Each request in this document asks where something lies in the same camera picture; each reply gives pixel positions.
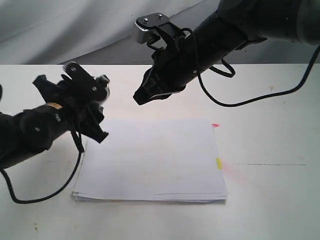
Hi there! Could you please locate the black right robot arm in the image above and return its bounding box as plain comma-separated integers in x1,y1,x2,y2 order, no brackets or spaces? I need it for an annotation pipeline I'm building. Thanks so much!
133,0,320,105

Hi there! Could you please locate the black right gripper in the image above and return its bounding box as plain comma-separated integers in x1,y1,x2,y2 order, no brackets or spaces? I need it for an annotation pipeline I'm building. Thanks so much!
133,39,200,105

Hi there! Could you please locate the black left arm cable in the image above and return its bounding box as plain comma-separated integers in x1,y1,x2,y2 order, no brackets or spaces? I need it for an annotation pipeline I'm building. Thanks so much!
0,122,85,205

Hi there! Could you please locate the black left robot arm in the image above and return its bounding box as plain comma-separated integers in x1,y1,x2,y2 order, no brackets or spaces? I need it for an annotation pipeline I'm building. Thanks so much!
0,61,110,169

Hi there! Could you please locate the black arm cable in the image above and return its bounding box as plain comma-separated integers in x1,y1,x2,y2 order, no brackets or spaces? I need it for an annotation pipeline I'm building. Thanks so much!
0,122,85,205
147,27,320,108

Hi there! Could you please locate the stack of white paper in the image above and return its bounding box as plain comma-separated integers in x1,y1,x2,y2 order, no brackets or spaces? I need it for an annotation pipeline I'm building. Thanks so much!
72,119,228,203

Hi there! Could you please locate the grey backdrop cloth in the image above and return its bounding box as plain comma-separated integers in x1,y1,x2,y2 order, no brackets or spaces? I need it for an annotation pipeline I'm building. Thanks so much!
0,0,320,66

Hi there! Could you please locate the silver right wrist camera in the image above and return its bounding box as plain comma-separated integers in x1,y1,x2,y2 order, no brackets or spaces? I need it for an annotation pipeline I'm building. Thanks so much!
131,12,170,44

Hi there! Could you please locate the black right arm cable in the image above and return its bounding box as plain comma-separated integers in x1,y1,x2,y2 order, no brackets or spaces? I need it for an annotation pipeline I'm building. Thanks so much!
147,27,320,108

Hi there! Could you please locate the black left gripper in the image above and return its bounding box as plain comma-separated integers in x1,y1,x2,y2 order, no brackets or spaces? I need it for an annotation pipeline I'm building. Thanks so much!
33,61,109,144

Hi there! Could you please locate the dotted white spray can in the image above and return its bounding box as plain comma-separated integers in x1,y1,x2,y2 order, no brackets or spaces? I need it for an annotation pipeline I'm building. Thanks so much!
96,74,110,102

